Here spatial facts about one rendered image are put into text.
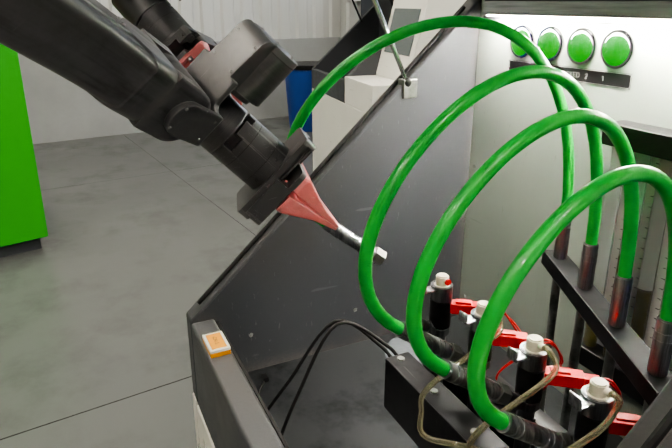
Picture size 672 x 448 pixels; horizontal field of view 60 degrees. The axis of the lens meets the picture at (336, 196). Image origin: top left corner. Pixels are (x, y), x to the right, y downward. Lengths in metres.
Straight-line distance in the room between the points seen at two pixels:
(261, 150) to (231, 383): 0.37
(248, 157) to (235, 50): 0.10
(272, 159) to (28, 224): 3.41
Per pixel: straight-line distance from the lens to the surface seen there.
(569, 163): 0.83
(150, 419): 2.37
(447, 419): 0.74
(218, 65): 0.56
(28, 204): 3.91
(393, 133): 1.02
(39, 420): 2.51
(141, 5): 0.81
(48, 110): 7.03
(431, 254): 0.50
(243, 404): 0.80
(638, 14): 0.83
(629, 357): 0.68
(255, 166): 0.58
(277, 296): 1.02
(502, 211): 1.08
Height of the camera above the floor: 1.44
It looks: 18 degrees down
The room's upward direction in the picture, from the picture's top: straight up
